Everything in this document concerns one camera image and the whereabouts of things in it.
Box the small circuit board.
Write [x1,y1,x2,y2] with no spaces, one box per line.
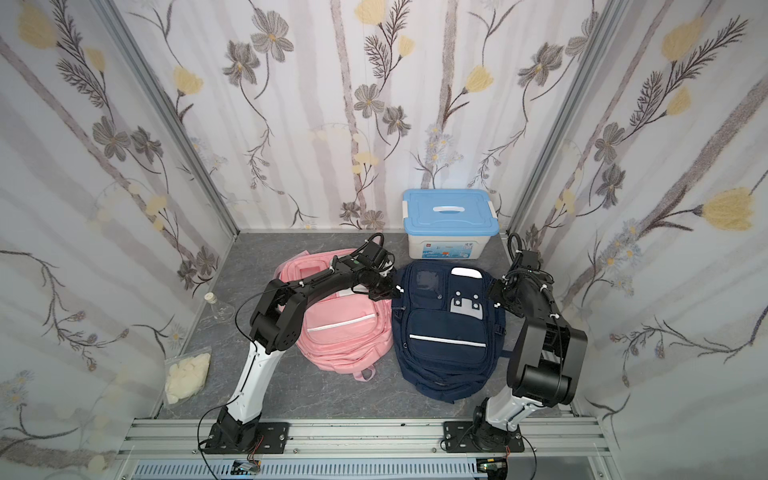
[230,460,261,476]

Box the white slotted cable duct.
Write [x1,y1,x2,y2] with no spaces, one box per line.
[130,458,487,479]

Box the white box with blue lid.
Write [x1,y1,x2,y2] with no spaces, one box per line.
[402,189,500,260]

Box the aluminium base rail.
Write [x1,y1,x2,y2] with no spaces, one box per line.
[115,416,621,479]

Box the navy blue backpack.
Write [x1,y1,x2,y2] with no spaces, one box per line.
[392,260,506,403]

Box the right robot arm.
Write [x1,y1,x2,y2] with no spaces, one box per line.
[472,250,588,451]

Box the pink backpack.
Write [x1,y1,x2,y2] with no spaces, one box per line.
[273,248,395,383]

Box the bag of white pieces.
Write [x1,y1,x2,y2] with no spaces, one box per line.
[164,347,212,407]

